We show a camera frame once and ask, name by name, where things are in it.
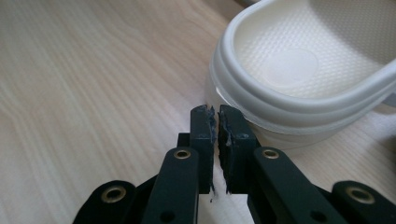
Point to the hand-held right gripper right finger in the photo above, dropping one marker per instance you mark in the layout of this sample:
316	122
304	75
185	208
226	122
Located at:
235	146

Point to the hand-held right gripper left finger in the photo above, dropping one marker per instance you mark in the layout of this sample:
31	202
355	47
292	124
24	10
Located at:
204	146

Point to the white clog shoe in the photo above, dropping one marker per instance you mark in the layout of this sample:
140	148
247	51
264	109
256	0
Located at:
295	62

